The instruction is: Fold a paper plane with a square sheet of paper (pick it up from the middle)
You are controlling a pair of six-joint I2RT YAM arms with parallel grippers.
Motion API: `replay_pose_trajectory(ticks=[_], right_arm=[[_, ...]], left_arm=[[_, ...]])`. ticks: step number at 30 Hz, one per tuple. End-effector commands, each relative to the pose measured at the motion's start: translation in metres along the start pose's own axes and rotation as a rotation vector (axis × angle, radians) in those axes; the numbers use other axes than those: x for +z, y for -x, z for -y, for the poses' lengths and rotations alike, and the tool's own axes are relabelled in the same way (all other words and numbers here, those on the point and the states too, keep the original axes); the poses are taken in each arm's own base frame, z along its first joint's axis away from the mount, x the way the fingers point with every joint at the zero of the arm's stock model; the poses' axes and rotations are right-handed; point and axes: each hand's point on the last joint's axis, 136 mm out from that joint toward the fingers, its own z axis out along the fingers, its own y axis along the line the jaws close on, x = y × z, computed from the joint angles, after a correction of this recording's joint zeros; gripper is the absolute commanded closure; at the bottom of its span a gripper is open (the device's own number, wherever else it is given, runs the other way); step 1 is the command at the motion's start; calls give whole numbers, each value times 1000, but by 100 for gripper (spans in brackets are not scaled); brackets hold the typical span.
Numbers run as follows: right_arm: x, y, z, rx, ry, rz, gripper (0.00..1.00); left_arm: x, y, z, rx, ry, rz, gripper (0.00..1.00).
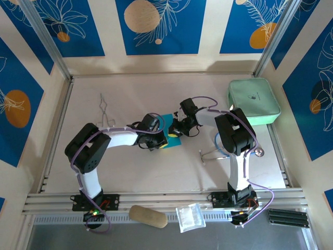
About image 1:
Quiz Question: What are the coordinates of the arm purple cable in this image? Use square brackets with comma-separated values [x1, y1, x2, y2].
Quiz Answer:
[71, 112, 167, 234]
[182, 96, 276, 227]

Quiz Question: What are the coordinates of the clear plastic bag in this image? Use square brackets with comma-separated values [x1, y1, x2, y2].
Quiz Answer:
[175, 202, 207, 233]

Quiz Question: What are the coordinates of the mint green zip pouch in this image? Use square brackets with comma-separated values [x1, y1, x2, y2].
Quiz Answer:
[227, 78, 282, 126]

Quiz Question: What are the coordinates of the stethoscope with blue tube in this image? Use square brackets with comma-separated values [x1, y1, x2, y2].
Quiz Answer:
[199, 131, 265, 167]

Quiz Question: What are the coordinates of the blue floral wall panel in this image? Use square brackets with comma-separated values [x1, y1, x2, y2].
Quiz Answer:
[220, 0, 289, 55]
[282, 18, 333, 162]
[35, 0, 106, 58]
[115, 0, 208, 56]
[0, 37, 45, 168]

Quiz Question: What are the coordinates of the metal wire clip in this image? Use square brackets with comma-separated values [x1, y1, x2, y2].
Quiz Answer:
[95, 93, 117, 128]

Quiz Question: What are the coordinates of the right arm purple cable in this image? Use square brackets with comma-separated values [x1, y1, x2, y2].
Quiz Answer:
[182, 96, 276, 227]

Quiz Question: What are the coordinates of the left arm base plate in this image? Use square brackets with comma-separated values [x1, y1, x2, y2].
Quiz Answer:
[70, 194, 120, 211]

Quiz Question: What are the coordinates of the grey slotted cable duct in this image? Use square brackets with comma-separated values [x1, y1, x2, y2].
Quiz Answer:
[33, 211, 235, 225]

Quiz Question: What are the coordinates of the aluminium frame post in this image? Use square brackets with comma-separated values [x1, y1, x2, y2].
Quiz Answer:
[19, 0, 73, 80]
[252, 0, 304, 78]

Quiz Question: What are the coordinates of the wide aluminium base rail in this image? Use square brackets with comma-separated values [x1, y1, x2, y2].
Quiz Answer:
[22, 189, 309, 216]

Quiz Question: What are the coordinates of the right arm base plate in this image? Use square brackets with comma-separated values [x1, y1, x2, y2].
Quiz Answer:
[207, 191, 260, 209]

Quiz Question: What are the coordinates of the teal cloth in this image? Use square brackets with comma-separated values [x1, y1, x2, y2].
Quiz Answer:
[160, 114, 183, 149]

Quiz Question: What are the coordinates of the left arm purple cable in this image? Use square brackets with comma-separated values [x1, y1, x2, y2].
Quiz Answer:
[71, 112, 167, 234]

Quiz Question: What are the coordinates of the black ridged block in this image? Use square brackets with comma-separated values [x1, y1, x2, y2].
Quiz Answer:
[267, 208, 311, 229]

